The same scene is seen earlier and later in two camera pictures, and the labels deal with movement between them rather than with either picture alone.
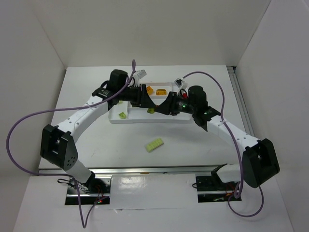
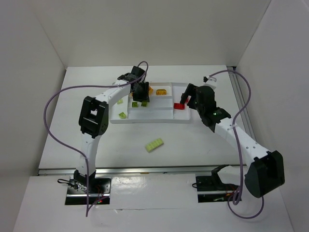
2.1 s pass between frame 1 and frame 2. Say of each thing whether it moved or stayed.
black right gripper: moved
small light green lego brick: stayed
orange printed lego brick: stayed
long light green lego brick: stayed
